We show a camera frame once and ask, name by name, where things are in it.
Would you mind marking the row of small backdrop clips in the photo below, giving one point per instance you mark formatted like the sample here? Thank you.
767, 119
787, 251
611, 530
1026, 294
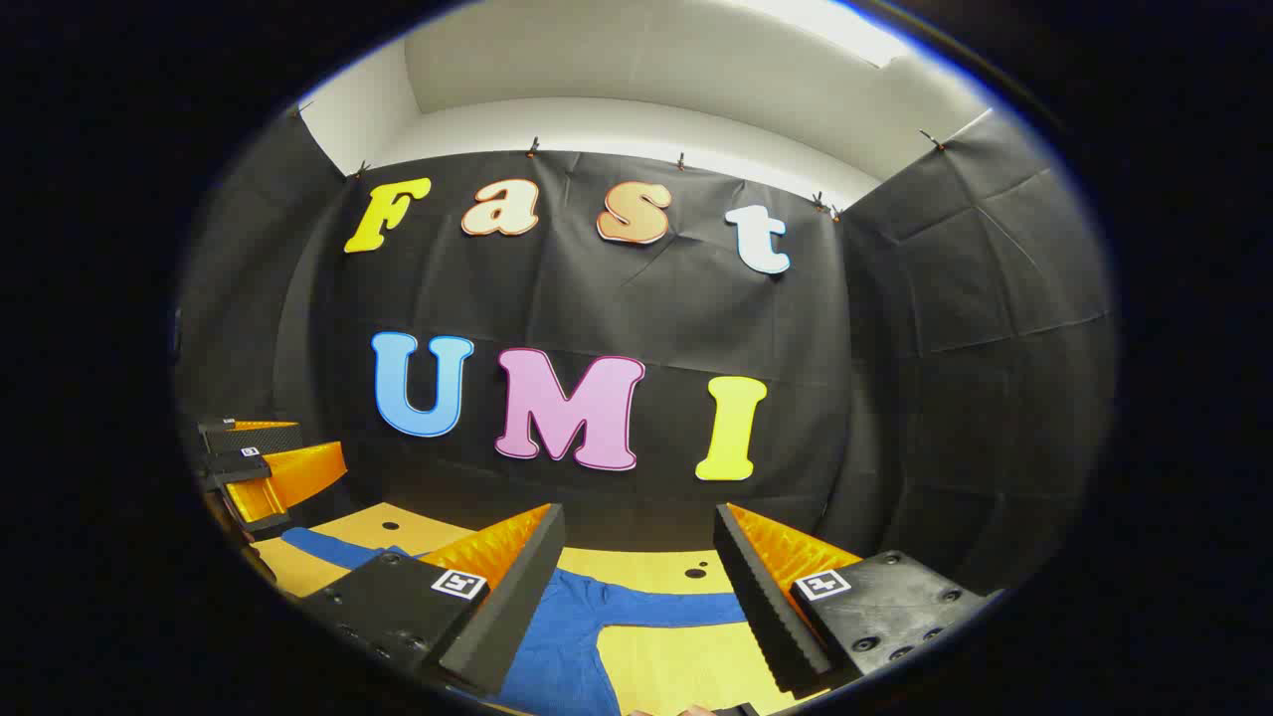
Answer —
533, 149

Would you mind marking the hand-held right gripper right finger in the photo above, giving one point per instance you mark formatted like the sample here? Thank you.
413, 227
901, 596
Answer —
761, 597

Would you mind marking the blue button shirt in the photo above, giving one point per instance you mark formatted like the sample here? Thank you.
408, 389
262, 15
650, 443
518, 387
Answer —
567, 636

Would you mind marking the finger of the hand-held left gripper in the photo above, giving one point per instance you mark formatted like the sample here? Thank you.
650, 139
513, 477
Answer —
239, 465
261, 438

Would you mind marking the black backdrop cloth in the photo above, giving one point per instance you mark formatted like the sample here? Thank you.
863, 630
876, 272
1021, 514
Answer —
646, 298

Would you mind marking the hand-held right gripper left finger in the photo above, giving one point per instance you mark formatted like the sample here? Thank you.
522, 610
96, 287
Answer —
517, 597

